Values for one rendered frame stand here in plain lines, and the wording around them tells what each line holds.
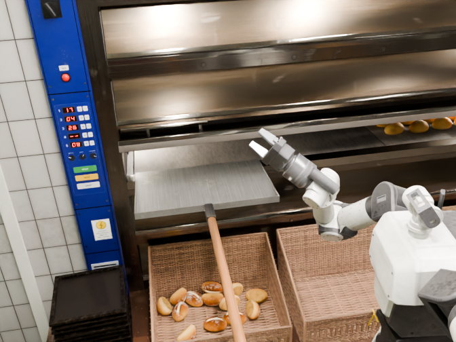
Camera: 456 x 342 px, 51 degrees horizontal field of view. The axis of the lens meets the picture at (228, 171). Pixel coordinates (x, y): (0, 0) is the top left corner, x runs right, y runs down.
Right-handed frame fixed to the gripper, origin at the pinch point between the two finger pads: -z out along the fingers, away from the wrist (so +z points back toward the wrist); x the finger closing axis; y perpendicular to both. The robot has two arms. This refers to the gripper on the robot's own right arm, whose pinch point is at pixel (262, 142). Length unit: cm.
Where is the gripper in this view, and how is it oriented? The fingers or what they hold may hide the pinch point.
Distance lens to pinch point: 149.0
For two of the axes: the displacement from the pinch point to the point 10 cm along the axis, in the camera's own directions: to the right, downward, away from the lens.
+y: -5.2, 6.7, -5.2
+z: 8.0, 6.1, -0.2
